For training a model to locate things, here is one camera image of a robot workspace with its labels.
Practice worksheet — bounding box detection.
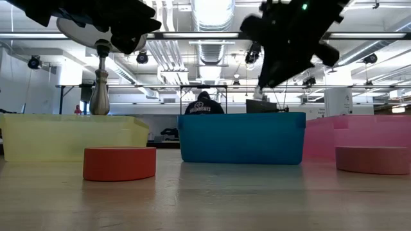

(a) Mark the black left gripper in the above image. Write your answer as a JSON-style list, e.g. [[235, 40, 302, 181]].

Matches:
[[4, 0, 162, 55]]

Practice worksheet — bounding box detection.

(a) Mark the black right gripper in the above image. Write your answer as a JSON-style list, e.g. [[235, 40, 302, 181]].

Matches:
[[240, 0, 349, 89]]

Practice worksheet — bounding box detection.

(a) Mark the pink tape roll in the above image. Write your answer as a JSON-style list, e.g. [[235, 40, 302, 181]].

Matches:
[[335, 146, 411, 176]]

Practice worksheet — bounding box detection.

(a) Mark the red tape roll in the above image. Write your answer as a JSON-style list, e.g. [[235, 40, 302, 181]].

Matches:
[[82, 146, 157, 182]]

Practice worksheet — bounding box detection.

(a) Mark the black computer monitor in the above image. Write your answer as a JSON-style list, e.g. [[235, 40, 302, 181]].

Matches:
[[245, 98, 279, 114]]

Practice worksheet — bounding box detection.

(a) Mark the white pillar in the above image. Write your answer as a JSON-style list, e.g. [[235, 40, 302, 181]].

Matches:
[[324, 88, 354, 117]]

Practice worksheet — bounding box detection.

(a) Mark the white shade silver table lamp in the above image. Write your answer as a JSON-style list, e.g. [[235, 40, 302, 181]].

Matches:
[[56, 17, 148, 116]]

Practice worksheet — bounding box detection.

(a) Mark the teal plastic bin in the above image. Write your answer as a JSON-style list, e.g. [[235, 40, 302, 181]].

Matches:
[[177, 112, 307, 166]]

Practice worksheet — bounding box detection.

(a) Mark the person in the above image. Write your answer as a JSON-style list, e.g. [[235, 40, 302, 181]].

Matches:
[[184, 91, 225, 116]]

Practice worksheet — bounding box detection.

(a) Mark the pink plastic bin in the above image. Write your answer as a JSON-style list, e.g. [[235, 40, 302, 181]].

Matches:
[[301, 114, 411, 163]]

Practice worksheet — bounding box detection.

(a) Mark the yellow translucent plastic bin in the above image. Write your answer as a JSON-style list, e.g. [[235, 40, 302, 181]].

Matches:
[[0, 114, 150, 163]]

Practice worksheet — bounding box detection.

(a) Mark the silver ceiling duct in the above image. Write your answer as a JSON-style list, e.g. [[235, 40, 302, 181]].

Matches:
[[191, 0, 237, 65]]

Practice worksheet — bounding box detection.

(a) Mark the black aluminium table frame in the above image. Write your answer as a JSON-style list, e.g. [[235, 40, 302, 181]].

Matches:
[[146, 141, 180, 149]]

